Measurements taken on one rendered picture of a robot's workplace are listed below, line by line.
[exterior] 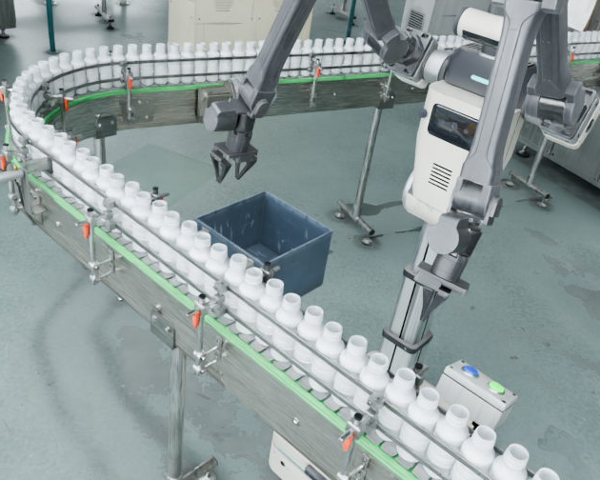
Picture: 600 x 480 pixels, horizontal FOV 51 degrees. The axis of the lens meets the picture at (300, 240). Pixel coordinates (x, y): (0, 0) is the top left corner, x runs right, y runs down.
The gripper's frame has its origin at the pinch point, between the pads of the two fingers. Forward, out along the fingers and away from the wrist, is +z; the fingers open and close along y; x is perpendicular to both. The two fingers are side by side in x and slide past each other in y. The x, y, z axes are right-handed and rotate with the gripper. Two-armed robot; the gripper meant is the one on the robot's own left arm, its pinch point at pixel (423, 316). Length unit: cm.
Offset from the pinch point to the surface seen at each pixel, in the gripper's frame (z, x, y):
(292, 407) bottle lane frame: 34.0, 5.1, -16.8
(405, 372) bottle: 11.2, -2.2, 1.6
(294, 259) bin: 20, 59, -43
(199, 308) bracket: 23, 3, -45
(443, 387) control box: 14.2, 7.8, 9.8
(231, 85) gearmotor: -12, 137, -118
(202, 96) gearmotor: -3, 131, -126
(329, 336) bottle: 12.8, -0.4, -15.1
